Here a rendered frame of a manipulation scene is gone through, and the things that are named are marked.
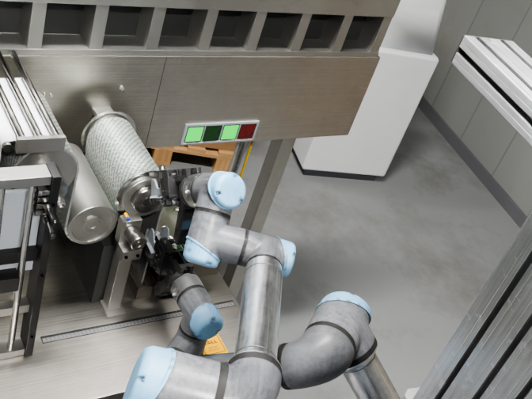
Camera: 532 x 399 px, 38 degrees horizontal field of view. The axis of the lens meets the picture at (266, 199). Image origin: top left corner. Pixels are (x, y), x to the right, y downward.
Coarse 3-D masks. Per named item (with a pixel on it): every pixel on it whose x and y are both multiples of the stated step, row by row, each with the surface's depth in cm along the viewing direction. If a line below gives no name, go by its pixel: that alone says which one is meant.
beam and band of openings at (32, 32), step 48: (0, 0) 172; (48, 0) 177; (96, 0) 183; (144, 0) 189; (192, 0) 196; (240, 0) 203; (288, 0) 211; (336, 0) 220; (384, 0) 228; (0, 48) 180; (48, 48) 186; (96, 48) 192; (144, 48) 200; (192, 48) 208; (240, 48) 216; (288, 48) 224; (336, 48) 232
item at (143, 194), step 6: (144, 186) 183; (150, 186) 183; (138, 192) 182; (144, 192) 182; (150, 192) 183; (132, 198) 183; (138, 198) 182; (144, 198) 184; (132, 204) 183; (138, 204) 183; (144, 204) 185; (150, 204) 186; (138, 210) 185; (144, 210) 186; (150, 210) 187
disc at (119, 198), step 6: (138, 174) 180; (144, 174) 181; (150, 174) 182; (156, 174) 183; (132, 180) 180; (126, 186) 180; (120, 192) 181; (120, 198) 182; (120, 204) 183; (120, 210) 185; (156, 210) 191; (144, 216) 190
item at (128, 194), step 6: (138, 180) 181; (144, 180) 181; (150, 180) 182; (156, 180) 183; (132, 186) 181; (138, 186) 181; (126, 192) 181; (132, 192) 182; (126, 198) 182; (126, 204) 183; (126, 210) 185; (132, 210) 186
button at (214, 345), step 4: (216, 336) 201; (208, 340) 199; (212, 340) 200; (216, 340) 200; (220, 340) 201; (208, 344) 198; (212, 344) 199; (216, 344) 199; (220, 344) 199; (208, 348) 197; (212, 348) 198; (216, 348) 198; (220, 348) 198; (224, 348) 199; (204, 352) 196; (208, 352) 196; (212, 352) 197; (216, 352) 197; (220, 352) 197; (224, 352) 198
